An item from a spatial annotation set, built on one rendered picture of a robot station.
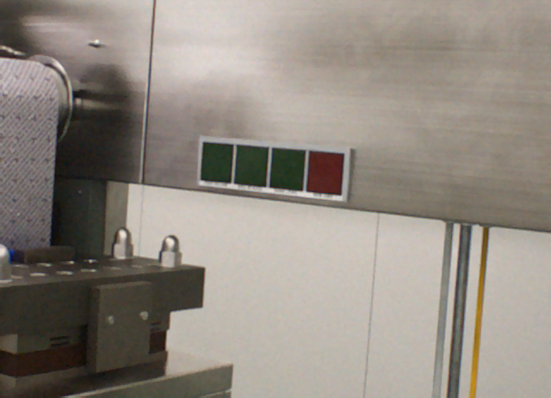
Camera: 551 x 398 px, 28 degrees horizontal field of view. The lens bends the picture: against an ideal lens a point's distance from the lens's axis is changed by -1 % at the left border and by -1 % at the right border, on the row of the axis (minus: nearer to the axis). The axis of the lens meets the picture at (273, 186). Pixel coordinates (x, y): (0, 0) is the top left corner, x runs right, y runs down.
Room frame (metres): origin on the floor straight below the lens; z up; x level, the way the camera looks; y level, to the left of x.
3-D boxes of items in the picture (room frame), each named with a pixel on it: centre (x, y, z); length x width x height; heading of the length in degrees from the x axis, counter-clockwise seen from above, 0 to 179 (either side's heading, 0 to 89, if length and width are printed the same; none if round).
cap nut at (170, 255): (1.57, 0.14, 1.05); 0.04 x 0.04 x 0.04
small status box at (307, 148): (1.48, 0.01, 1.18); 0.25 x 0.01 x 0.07; 55
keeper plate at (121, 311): (1.43, 0.19, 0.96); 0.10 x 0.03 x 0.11; 145
